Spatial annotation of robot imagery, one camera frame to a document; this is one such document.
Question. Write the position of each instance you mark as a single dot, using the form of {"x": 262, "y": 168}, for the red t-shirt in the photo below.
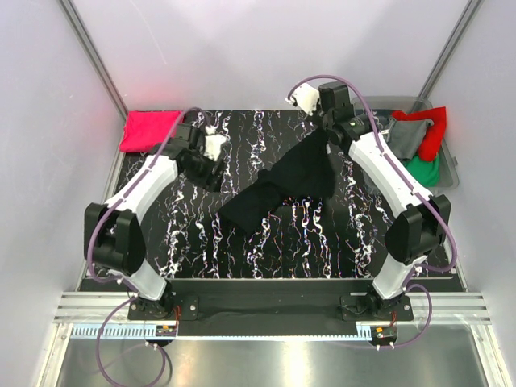
{"x": 432, "y": 140}

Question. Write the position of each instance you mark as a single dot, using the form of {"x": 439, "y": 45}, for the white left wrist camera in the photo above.
{"x": 213, "y": 143}

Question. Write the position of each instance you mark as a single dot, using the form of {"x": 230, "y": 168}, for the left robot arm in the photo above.
{"x": 114, "y": 245}

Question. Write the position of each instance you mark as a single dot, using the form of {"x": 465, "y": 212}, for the pink folded t-shirt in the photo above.
{"x": 144, "y": 129}

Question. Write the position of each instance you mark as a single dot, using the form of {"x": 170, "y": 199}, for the right aluminium corner post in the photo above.
{"x": 467, "y": 15}

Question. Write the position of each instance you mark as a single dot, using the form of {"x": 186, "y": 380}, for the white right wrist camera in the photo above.
{"x": 305, "y": 98}

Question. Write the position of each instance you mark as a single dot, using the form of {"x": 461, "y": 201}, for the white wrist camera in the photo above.
{"x": 305, "y": 98}
{"x": 213, "y": 143}

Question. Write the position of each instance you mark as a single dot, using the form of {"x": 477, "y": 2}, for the black t-shirt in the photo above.
{"x": 305, "y": 171}

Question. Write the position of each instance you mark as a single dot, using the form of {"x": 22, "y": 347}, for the aluminium corner post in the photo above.
{"x": 467, "y": 15}
{"x": 84, "y": 38}

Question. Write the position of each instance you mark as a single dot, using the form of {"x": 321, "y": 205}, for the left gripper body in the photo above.
{"x": 201, "y": 172}

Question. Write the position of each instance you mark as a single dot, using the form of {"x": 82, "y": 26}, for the aluminium frame rail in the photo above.
{"x": 444, "y": 308}

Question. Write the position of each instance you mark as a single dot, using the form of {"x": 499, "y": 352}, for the green t-shirt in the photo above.
{"x": 424, "y": 172}

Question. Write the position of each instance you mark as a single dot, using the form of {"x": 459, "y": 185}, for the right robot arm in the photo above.
{"x": 420, "y": 224}

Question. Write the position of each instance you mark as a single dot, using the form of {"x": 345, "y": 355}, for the left aluminium corner post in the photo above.
{"x": 84, "y": 38}

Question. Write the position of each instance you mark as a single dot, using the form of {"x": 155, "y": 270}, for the grey t-shirt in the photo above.
{"x": 405, "y": 137}

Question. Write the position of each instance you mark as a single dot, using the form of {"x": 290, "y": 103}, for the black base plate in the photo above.
{"x": 225, "y": 325}

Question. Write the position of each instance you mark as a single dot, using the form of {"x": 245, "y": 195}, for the clear plastic bin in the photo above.
{"x": 386, "y": 105}

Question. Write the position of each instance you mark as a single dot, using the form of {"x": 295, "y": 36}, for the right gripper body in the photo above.
{"x": 325, "y": 122}

